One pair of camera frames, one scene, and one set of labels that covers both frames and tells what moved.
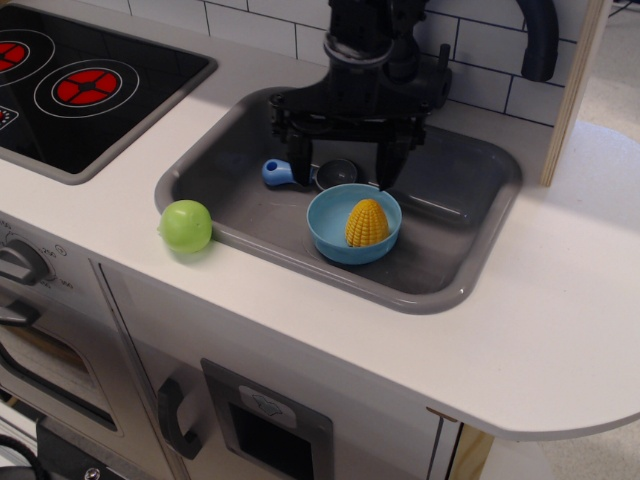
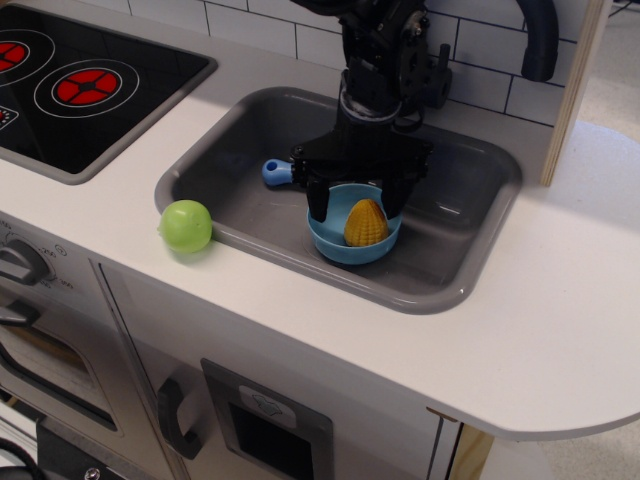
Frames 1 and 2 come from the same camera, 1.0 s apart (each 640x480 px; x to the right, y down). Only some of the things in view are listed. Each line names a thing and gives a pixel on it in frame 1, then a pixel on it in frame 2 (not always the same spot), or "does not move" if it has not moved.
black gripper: [355, 102] → [360, 153]
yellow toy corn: [366, 224] does not move
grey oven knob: [20, 262] does not move
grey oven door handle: [19, 313] does not move
